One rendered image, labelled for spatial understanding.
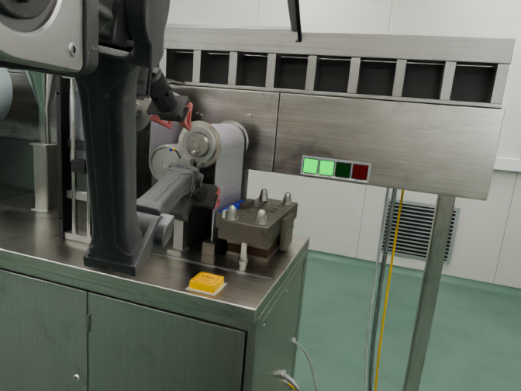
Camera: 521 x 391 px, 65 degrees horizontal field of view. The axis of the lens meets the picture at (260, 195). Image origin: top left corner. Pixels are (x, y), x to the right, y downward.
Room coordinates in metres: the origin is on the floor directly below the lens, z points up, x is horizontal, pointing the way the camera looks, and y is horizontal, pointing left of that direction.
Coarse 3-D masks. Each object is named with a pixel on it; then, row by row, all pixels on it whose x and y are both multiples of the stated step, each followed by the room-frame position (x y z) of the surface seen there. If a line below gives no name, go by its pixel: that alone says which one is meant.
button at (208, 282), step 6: (198, 276) 1.02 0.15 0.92; (204, 276) 1.02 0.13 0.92; (210, 276) 1.03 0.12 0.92; (216, 276) 1.03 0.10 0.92; (222, 276) 1.03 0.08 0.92; (192, 282) 0.99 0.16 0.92; (198, 282) 0.99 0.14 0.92; (204, 282) 0.99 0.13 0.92; (210, 282) 0.99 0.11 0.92; (216, 282) 0.99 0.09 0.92; (222, 282) 1.03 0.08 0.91; (192, 288) 0.99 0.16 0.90; (198, 288) 0.98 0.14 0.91; (204, 288) 0.98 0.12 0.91; (210, 288) 0.97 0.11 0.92; (216, 288) 0.99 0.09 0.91
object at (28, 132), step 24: (0, 72) 1.70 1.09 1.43; (24, 72) 1.81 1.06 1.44; (0, 96) 1.70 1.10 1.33; (24, 96) 1.81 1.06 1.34; (0, 120) 1.69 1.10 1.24; (24, 120) 1.81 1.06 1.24; (0, 144) 1.69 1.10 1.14; (24, 144) 1.80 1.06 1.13; (0, 168) 1.68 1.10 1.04; (24, 168) 1.80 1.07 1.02; (0, 192) 1.68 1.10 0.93; (24, 192) 1.79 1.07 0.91
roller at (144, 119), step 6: (138, 102) 1.36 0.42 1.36; (144, 102) 1.35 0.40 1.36; (144, 108) 1.35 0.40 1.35; (144, 114) 1.35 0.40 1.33; (150, 114) 1.35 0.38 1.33; (138, 120) 1.36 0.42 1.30; (144, 120) 1.35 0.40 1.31; (150, 120) 1.35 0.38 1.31; (138, 126) 1.36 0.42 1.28; (144, 126) 1.35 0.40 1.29
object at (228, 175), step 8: (216, 160) 1.27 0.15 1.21; (224, 160) 1.33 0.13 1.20; (232, 160) 1.39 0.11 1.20; (240, 160) 1.47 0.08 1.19; (216, 168) 1.27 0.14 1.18; (224, 168) 1.33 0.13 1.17; (232, 168) 1.40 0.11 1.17; (240, 168) 1.48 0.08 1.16; (216, 176) 1.28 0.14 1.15; (224, 176) 1.34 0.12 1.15; (232, 176) 1.40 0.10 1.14; (240, 176) 1.49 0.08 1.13; (216, 184) 1.28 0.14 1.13; (224, 184) 1.34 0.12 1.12; (232, 184) 1.41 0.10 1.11; (240, 184) 1.49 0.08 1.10; (224, 192) 1.35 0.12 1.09; (232, 192) 1.41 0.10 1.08; (224, 200) 1.35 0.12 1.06; (232, 200) 1.42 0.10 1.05; (216, 208) 1.29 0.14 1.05
